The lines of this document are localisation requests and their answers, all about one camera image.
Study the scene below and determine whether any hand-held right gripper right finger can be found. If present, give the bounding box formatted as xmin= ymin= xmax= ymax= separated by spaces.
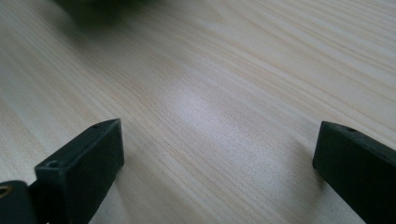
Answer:
xmin=312 ymin=120 xmax=396 ymax=224

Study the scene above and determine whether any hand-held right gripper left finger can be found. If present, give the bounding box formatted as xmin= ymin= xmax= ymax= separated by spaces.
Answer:
xmin=29 ymin=118 xmax=125 ymax=224

